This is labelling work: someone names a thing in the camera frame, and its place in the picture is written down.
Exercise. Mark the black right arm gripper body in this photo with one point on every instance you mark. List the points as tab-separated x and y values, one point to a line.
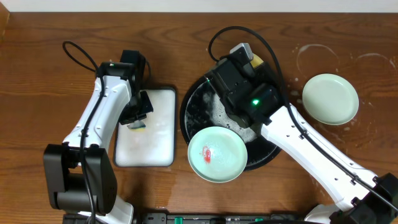
265	78

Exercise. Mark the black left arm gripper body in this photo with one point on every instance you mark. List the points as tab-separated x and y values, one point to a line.
135	115

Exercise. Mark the yellow blue sponge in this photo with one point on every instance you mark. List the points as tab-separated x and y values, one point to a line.
137	125

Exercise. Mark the yellow plate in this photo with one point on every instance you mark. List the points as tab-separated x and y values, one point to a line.
256	61

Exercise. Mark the pale green plate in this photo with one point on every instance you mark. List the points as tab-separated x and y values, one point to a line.
217	154
330	99

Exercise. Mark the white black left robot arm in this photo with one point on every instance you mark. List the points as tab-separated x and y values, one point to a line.
78	172

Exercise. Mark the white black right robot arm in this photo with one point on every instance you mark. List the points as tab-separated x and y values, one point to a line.
358	194

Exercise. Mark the black rectangular foam tray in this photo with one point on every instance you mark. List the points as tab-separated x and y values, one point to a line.
153	146

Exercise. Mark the black round tray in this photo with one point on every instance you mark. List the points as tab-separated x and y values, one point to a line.
201	108

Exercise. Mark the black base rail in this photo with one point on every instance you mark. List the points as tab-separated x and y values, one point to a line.
163	218

